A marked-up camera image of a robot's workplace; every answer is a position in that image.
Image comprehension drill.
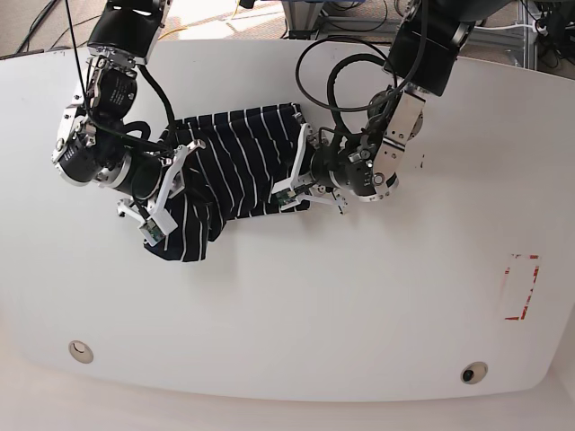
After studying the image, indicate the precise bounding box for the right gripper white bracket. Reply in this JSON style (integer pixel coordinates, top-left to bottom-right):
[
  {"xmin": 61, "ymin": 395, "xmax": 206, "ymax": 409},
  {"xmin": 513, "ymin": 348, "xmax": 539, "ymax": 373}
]
[{"xmin": 115, "ymin": 139, "xmax": 206, "ymax": 224}]

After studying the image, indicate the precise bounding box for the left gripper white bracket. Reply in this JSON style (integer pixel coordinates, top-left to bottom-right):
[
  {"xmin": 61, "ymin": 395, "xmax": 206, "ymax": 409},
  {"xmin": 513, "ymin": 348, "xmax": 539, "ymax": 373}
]
[{"xmin": 287, "ymin": 112, "xmax": 347, "ymax": 215}]

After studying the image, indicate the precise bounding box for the navy white striped t-shirt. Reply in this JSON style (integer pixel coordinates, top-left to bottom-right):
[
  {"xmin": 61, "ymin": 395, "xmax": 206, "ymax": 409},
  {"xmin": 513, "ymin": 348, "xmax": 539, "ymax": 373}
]
[{"xmin": 144, "ymin": 102, "xmax": 303, "ymax": 262}]

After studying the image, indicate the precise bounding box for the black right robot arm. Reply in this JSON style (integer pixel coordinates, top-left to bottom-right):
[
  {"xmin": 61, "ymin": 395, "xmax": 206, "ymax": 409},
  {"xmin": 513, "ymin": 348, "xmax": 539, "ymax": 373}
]
[{"xmin": 51, "ymin": 1, "xmax": 204, "ymax": 233}]

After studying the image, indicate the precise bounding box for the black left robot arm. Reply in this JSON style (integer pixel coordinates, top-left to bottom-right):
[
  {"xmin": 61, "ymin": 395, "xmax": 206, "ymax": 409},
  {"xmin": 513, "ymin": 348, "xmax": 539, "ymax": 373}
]
[{"xmin": 272, "ymin": 1, "xmax": 505, "ymax": 210}]

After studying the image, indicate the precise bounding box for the red tape rectangle marking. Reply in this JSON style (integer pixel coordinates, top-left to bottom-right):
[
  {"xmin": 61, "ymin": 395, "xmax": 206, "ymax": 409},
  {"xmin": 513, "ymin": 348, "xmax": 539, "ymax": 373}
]
[{"xmin": 500, "ymin": 254, "xmax": 541, "ymax": 321}]

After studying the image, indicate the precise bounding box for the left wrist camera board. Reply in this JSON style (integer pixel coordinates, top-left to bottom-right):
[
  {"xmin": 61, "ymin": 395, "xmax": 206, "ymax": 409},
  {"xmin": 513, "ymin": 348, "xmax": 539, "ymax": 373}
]
[{"xmin": 271, "ymin": 179, "xmax": 311, "ymax": 211}]

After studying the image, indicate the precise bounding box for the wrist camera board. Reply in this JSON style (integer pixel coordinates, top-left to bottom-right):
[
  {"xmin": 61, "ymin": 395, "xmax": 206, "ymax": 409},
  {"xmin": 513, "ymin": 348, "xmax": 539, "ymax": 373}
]
[
  {"xmin": 271, "ymin": 179, "xmax": 311, "ymax": 211},
  {"xmin": 138, "ymin": 209, "xmax": 178, "ymax": 246}
]

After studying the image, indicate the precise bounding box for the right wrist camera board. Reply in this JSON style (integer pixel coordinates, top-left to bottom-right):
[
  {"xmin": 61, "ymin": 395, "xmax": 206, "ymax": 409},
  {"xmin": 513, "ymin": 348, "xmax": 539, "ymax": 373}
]
[{"xmin": 138, "ymin": 209, "xmax": 178, "ymax": 246}]

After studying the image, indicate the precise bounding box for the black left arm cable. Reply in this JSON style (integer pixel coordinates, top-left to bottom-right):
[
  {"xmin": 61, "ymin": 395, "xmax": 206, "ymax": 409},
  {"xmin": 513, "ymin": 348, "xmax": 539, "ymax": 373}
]
[{"xmin": 295, "ymin": 0, "xmax": 428, "ymax": 140}]

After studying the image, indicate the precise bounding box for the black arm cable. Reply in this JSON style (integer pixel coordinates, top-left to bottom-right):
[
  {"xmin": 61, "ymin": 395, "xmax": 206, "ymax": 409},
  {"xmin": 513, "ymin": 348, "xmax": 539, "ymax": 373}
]
[
  {"xmin": 295, "ymin": 0, "xmax": 428, "ymax": 140},
  {"xmin": 65, "ymin": 0, "xmax": 179, "ymax": 154}
]

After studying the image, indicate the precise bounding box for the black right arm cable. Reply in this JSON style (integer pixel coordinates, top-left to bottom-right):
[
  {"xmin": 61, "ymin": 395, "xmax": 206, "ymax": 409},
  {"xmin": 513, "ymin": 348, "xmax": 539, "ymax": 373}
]
[{"xmin": 65, "ymin": 0, "xmax": 179, "ymax": 154}]

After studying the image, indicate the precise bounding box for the grey aluminium frame stand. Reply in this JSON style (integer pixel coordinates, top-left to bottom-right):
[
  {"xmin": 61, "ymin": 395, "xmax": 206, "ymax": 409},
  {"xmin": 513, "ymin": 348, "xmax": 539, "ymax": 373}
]
[{"xmin": 281, "ymin": 1, "xmax": 541, "ymax": 71}]

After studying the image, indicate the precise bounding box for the yellow floor cable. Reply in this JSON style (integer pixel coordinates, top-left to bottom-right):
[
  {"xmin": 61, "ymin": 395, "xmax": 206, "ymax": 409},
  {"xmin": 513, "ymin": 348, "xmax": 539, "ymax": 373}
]
[{"xmin": 159, "ymin": 0, "xmax": 239, "ymax": 41}]

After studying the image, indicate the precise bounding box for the left table cable grommet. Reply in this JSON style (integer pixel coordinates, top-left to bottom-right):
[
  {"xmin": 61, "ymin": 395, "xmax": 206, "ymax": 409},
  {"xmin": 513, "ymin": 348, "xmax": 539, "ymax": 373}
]
[{"xmin": 68, "ymin": 340, "xmax": 94, "ymax": 365}]

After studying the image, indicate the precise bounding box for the table cable grommet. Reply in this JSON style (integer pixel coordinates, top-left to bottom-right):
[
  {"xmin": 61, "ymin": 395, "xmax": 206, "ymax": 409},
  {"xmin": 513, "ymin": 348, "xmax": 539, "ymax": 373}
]
[
  {"xmin": 460, "ymin": 362, "xmax": 489, "ymax": 385},
  {"xmin": 68, "ymin": 340, "xmax": 94, "ymax": 365}
]

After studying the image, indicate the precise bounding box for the right table cable grommet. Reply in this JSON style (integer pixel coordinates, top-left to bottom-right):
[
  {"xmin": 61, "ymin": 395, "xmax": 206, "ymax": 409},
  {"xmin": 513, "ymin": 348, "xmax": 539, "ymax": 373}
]
[{"xmin": 460, "ymin": 362, "xmax": 489, "ymax": 385}]

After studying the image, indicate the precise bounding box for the white floor cable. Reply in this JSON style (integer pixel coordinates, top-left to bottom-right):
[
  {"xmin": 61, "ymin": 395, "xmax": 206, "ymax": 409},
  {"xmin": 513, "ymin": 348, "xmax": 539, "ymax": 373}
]
[{"xmin": 471, "ymin": 22, "xmax": 535, "ymax": 35}]

